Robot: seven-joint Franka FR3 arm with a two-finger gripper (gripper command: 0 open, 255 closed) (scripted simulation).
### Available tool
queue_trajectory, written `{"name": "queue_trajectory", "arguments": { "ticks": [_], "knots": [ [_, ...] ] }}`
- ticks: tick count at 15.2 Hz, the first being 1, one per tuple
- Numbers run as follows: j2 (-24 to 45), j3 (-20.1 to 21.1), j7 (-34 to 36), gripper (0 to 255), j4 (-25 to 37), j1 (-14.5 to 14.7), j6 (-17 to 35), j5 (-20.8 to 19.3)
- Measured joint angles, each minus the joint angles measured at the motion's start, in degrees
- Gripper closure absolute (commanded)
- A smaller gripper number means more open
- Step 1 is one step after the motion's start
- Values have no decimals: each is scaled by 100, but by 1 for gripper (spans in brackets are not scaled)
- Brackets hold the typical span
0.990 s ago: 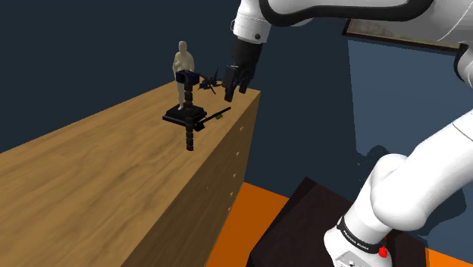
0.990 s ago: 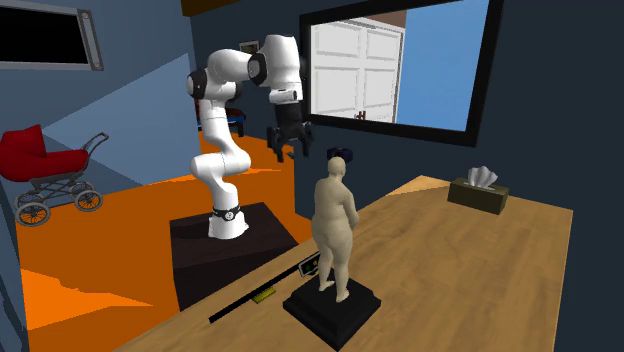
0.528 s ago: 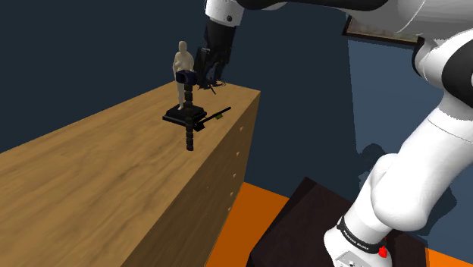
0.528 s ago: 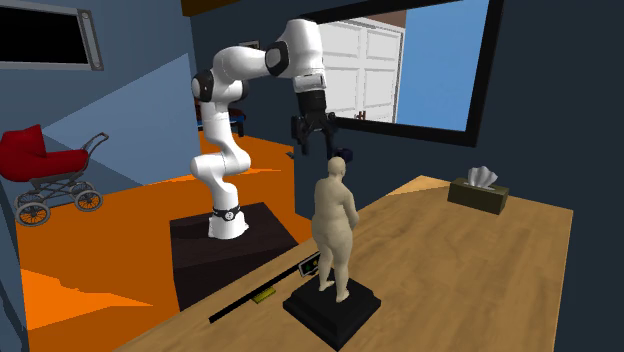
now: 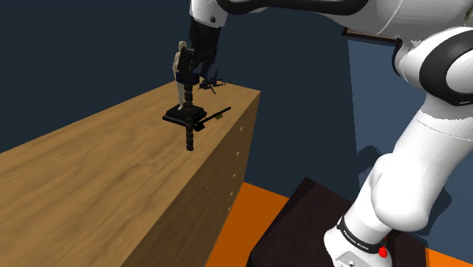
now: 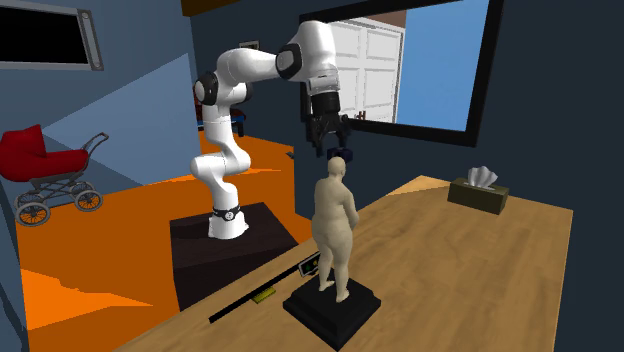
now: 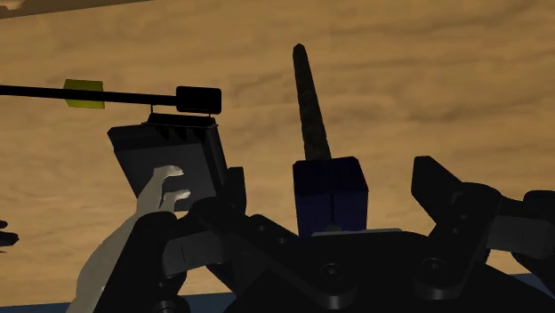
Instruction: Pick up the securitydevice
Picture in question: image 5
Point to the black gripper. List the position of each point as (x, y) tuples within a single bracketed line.
[(204, 38)]

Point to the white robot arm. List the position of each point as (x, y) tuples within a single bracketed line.
[(402, 177)]

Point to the beige mannequin figure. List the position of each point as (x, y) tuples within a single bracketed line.
[(180, 59)]

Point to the black spiky figure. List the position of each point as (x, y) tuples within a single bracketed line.
[(209, 85)]

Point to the black pen with green clip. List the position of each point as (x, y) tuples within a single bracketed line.
[(218, 114)]

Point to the black flat slab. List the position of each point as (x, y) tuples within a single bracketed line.
[(177, 114)]

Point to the black beaded candlestick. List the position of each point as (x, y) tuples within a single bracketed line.
[(189, 129)]

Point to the wooden chest of drawers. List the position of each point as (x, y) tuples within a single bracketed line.
[(92, 177)]

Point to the dark robot stand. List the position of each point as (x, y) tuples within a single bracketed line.
[(303, 225)]

